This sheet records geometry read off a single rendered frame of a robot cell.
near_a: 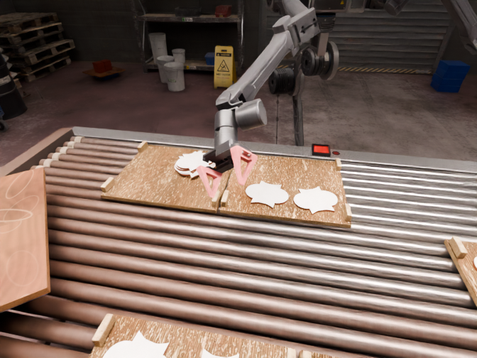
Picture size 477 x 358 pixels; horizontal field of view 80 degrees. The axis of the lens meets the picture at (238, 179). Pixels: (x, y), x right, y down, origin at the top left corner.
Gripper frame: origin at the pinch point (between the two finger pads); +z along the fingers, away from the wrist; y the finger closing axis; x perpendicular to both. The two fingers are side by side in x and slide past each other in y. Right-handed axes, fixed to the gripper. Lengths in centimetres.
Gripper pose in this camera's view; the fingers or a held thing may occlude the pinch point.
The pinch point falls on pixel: (226, 187)
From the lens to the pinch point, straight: 63.1
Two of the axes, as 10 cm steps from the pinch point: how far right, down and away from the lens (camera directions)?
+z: 0.1, 9.0, -4.3
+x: -7.1, -2.9, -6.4
